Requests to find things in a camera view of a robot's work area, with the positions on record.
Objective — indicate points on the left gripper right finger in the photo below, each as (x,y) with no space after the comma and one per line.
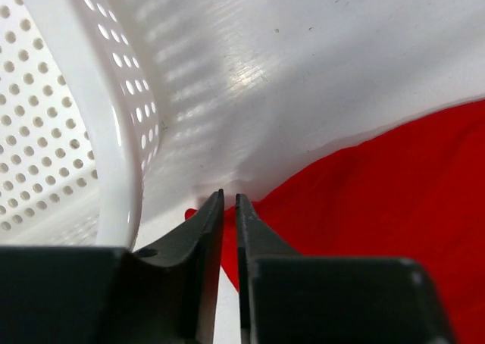
(259,250)

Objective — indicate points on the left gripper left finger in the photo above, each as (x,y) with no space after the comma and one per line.
(166,292)

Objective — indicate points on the bright red t-shirt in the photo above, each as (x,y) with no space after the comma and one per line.
(416,191)

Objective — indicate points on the white perforated plastic basket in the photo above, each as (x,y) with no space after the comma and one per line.
(79,125)

